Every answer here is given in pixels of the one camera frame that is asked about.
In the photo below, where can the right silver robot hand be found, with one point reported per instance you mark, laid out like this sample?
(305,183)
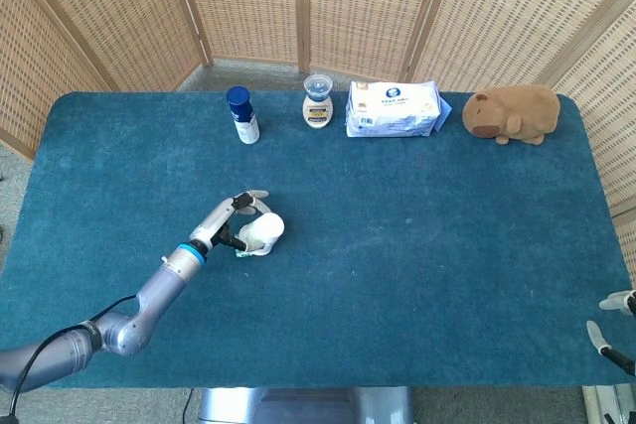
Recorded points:
(616,357)

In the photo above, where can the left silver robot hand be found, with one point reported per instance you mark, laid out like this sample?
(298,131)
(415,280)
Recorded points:
(213,223)

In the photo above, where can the white floral paper cup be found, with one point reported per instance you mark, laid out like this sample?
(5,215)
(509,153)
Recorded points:
(263,230)

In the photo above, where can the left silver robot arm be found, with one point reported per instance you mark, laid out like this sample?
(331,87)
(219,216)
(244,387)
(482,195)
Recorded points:
(149,300)

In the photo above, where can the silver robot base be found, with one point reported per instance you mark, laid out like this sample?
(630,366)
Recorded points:
(308,406)

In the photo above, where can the wet wipes pack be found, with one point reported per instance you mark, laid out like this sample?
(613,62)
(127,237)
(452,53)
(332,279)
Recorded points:
(392,108)

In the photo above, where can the small green packet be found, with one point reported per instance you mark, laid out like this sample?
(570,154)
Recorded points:
(242,255)

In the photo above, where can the white bottle with blue cap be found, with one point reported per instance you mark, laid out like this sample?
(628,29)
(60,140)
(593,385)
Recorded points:
(244,118)

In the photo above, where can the cream sauce bottle, clear cap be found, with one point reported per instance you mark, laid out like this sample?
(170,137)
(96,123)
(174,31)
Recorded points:
(317,108)

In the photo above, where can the blue table cloth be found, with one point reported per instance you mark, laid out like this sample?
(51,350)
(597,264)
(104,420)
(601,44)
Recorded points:
(372,270)

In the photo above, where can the bamboo folding screen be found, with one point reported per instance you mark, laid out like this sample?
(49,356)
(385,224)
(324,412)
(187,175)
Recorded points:
(358,2)

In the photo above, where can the brown capybara plush toy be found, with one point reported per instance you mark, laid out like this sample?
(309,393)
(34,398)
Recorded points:
(522,108)

